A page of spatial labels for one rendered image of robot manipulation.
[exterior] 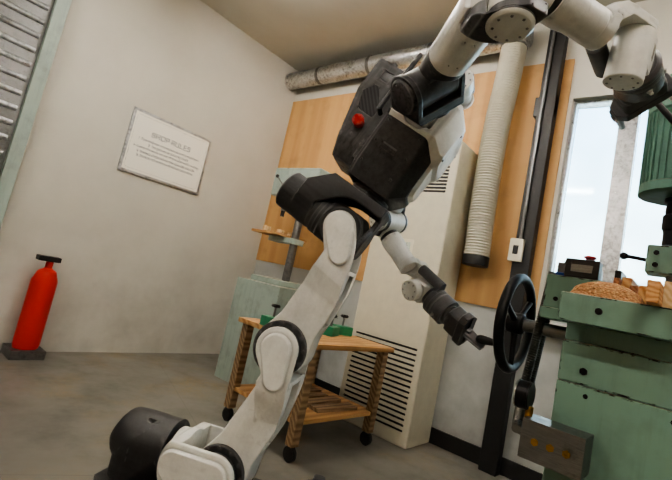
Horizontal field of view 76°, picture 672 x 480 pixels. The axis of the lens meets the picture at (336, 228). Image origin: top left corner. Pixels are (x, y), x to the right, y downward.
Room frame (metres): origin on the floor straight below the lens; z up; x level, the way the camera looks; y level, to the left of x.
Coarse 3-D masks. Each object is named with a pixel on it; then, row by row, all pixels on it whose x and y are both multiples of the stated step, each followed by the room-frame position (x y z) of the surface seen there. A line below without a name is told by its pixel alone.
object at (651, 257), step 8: (648, 248) 1.05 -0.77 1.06; (656, 248) 1.04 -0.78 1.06; (664, 248) 1.03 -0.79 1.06; (648, 256) 1.05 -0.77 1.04; (656, 256) 1.04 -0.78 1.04; (664, 256) 1.03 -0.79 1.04; (648, 264) 1.05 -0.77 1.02; (656, 264) 1.03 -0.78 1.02; (664, 264) 1.03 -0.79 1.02; (648, 272) 1.05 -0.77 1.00; (656, 272) 1.04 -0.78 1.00; (664, 272) 1.03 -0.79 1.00
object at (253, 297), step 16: (288, 176) 3.20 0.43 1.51; (272, 192) 3.28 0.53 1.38; (272, 240) 3.25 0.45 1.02; (288, 240) 3.14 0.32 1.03; (304, 240) 3.33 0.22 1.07; (288, 256) 3.16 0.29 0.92; (288, 272) 3.16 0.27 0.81; (240, 288) 3.12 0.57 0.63; (256, 288) 3.02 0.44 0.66; (272, 288) 2.92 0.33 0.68; (288, 288) 2.98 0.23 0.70; (240, 304) 3.09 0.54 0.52; (256, 304) 2.99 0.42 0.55; (224, 336) 3.15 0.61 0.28; (224, 352) 3.12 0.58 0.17; (224, 368) 3.10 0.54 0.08; (256, 368) 2.91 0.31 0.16
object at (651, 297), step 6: (648, 282) 0.78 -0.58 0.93; (654, 282) 0.78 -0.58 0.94; (660, 282) 0.77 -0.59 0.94; (648, 288) 0.78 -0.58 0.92; (654, 288) 0.78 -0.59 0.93; (660, 288) 0.78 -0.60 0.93; (648, 294) 0.78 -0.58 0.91; (654, 294) 0.78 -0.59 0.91; (660, 294) 0.79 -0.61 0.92; (648, 300) 0.78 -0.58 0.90; (654, 300) 0.77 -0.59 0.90; (660, 300) 0.80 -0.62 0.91; (660, 306) 0.82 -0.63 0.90
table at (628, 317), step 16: (560, 304) 0.94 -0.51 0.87; (576, 304) 0.92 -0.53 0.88; (592, 304) 0.90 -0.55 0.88; (608, 304) 0.88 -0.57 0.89; (624, 304) 0.86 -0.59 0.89; (640, 304) 0.84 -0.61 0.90; (560, 320) 1.12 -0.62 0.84; (576, 320) 0.91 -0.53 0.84; (592, 320) 0.89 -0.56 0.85; (608, 320) 0.87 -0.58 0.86; (624, 320) 0.86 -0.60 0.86; (640, 320) 0.84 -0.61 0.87; (656, 320) 0.82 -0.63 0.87; (656, 336) 0.82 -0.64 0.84
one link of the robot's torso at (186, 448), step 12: (180, 432) 1.23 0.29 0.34; (192, 432) 1.23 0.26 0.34; (204, 432) 1.30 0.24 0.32; (216, 432) 1.32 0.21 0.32; (168, 444) 1.17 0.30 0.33; (180, 444) 1.16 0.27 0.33; (192, 444) 1.24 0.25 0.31; (204, 444) 1.32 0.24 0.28; (168, 456) 1.16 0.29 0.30; (180, 456) 1.15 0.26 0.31; (192, 456) 1.15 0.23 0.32; (204, 456) 1.15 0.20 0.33; (216, 456) 1.14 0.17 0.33; (168, 468) 1.15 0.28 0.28; (180, 468) 1.15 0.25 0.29; (192, 468) 1.14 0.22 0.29; (204, 468) 1.14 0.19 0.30; (216, 468) 1.13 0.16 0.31; (228, 468) 1.13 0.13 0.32
